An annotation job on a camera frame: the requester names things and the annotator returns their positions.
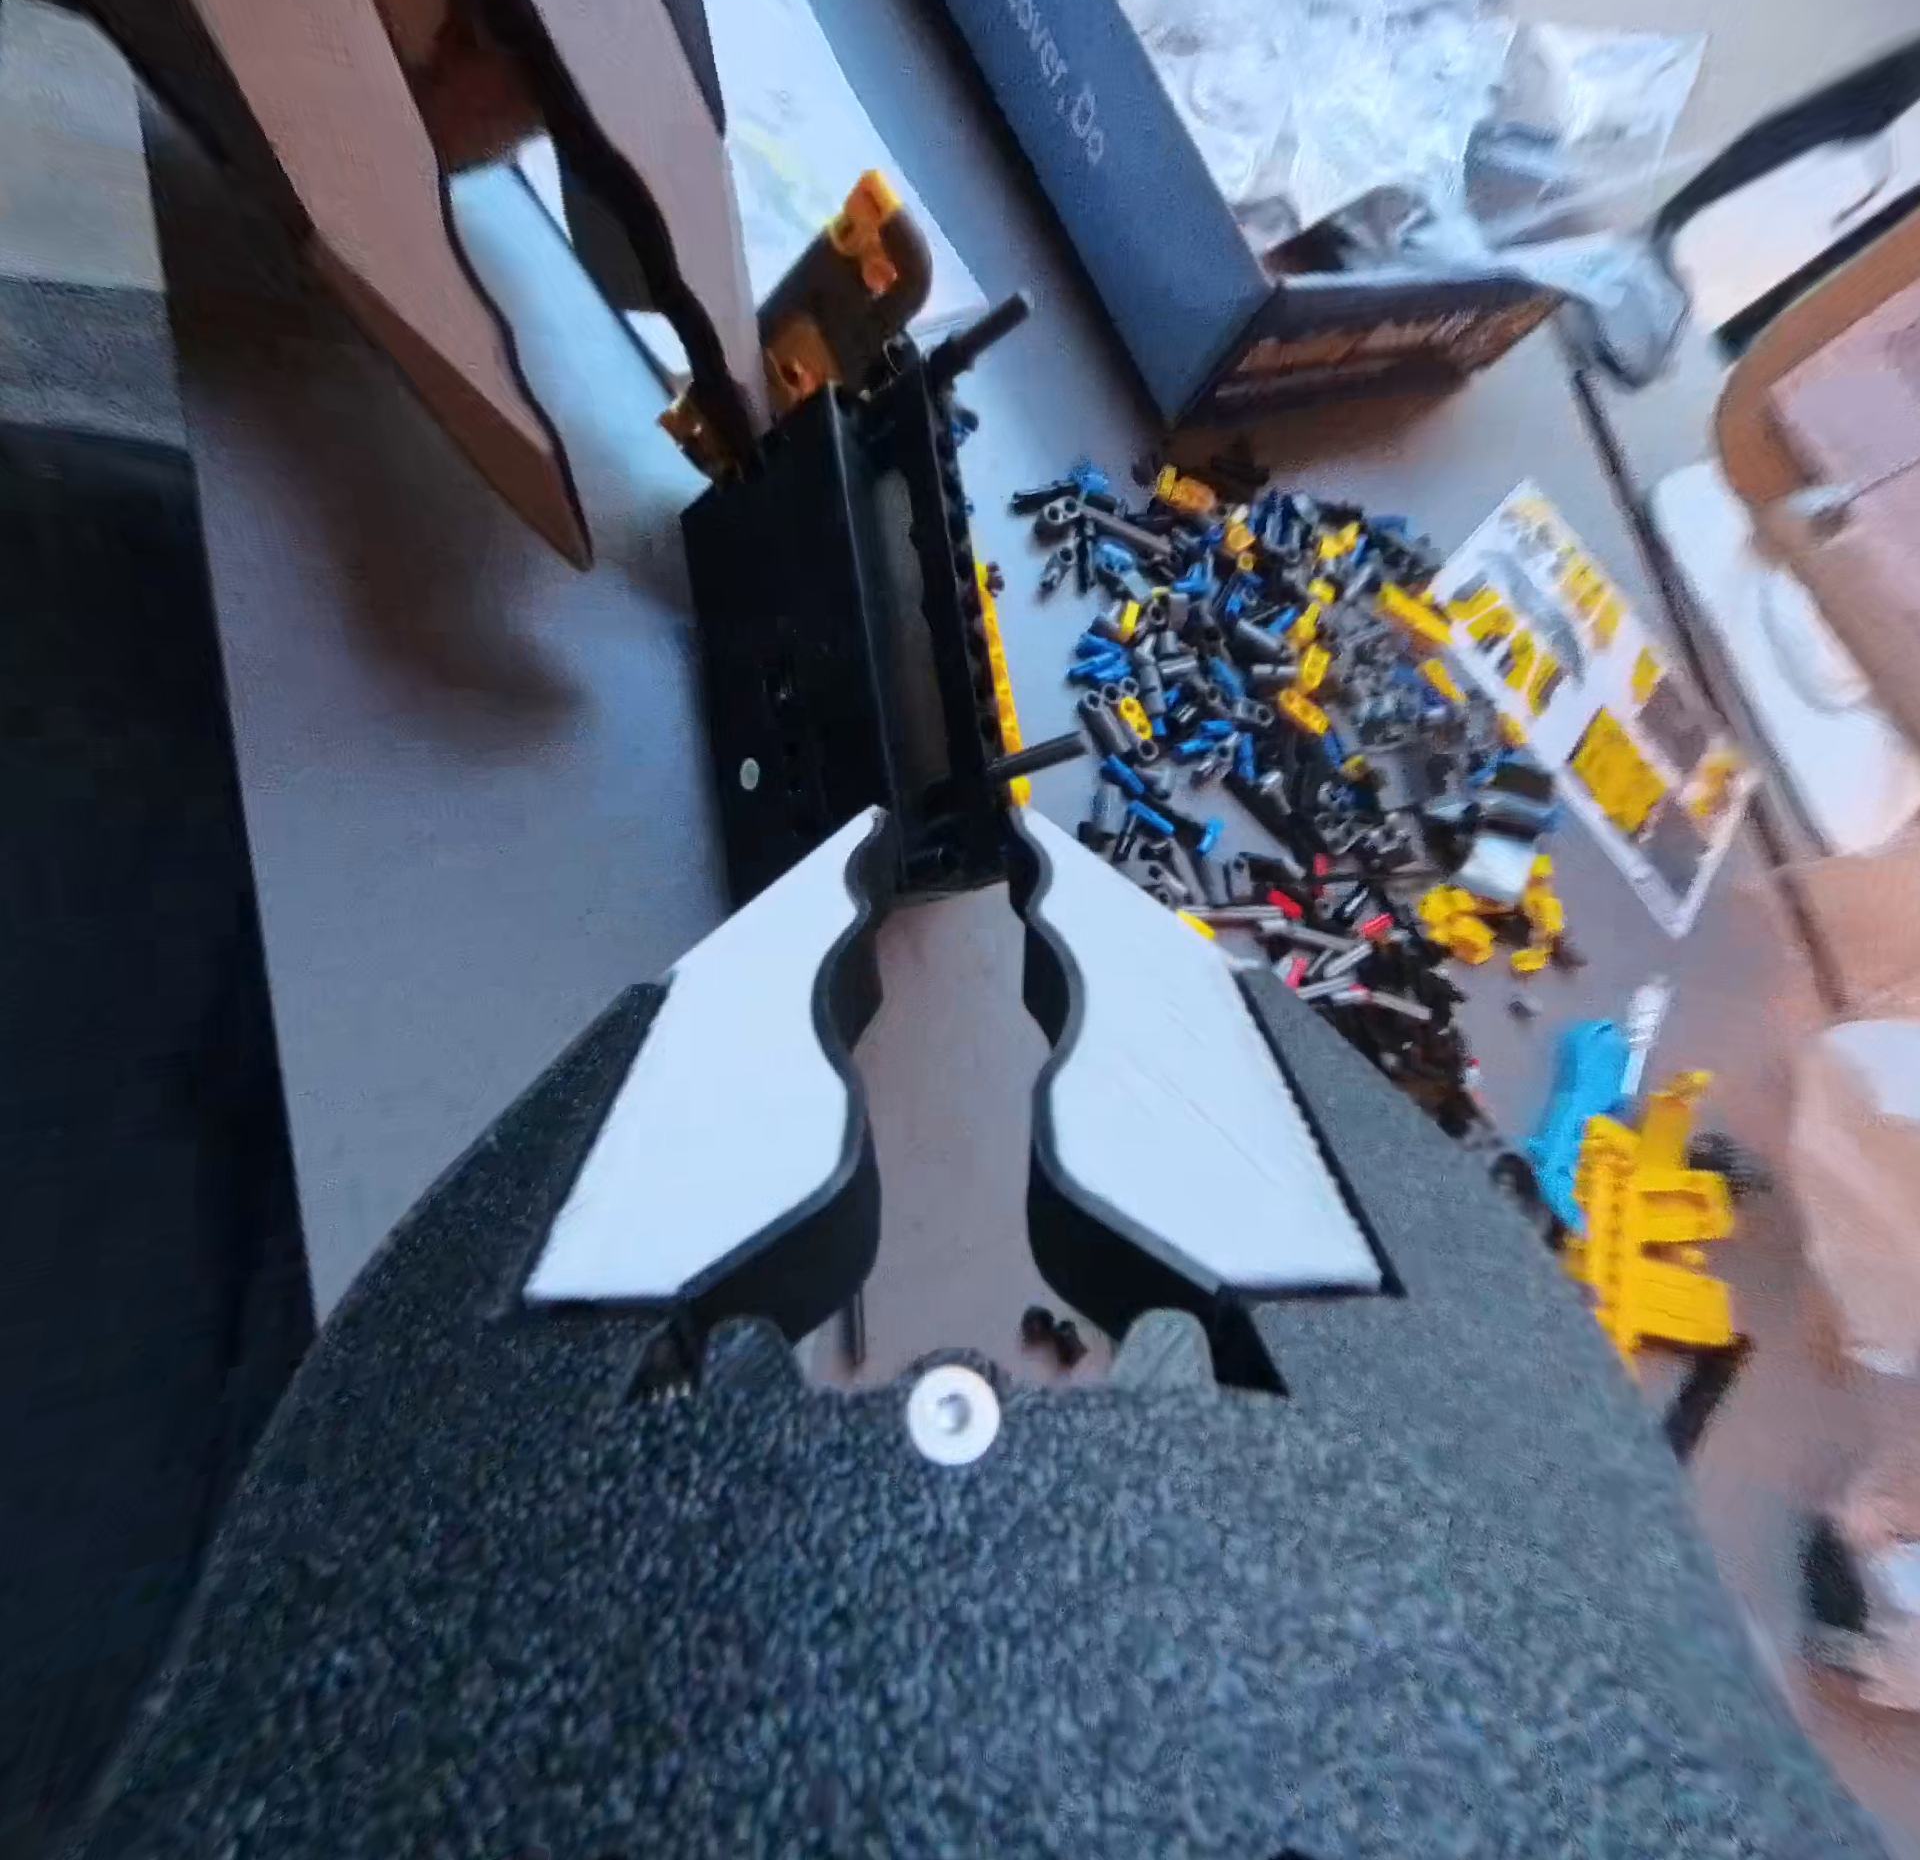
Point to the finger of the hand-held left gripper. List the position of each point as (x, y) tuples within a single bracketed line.
[(632, 92), (344, 166)]

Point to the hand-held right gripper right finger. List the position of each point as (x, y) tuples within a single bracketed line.
[(1185, 1125)]

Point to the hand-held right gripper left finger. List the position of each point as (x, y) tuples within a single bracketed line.
[(706, 1125)]

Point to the yellow toy vehicle model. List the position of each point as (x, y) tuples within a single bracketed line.
[(795, 646)]

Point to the long black holed beam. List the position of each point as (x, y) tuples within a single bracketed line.
[(965, 614)]

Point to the grey desk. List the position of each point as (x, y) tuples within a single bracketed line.
[(450, 840)]

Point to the white instruction booklet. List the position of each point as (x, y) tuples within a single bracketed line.
[(812, 92)]

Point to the small black connector piece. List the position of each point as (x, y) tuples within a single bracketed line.
[(1053, 1335)]

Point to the blue brick separator tool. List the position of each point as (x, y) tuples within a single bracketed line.
[(1575, 1111)]

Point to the pile of small building pieces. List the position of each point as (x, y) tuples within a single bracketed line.
[(1275, 691)]

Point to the pile of yellow beams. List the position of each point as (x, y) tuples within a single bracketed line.
[(1650, 1216)]

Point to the clear transparent piece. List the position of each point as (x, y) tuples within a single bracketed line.
[(1650, 1020)]

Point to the blue cardboard kit box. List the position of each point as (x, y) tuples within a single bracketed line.
[(1110, 166)]

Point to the yellow sticker sheet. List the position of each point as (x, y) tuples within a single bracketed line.
[(1592, 691)]

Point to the person's dark clothing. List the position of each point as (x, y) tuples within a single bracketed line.
[(119, 988)]

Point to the clear plastic bag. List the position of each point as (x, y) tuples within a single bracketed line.
[(1377, 77)]

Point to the white monitor stand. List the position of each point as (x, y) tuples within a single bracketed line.
[(1799, 691)]

